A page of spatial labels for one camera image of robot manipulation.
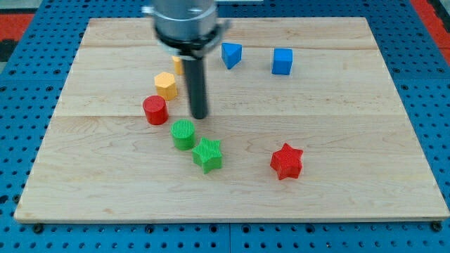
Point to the yellow hexagon block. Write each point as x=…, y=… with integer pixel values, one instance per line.
x=165, y=85

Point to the blue triangle block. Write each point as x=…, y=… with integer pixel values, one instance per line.
x=231, y=54

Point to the yellow block behind rod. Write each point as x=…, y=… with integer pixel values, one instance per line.
x=178, y=65

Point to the green star block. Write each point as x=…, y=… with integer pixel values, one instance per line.
x=207, y=155

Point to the red star block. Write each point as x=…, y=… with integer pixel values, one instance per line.
x=287, y=162

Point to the light wooden board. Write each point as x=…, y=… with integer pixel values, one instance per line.
x=101, y=162

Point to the blue cube block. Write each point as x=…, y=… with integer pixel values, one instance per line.
x=282, y=61

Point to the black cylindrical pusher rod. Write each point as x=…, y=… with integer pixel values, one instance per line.
x=194, y=72

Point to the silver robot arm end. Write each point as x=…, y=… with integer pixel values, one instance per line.
x=189, y=29

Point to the red cylinder block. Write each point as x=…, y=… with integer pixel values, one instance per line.
x=155, y=109

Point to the green cylinder block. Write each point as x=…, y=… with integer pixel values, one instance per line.
x=183, y=134

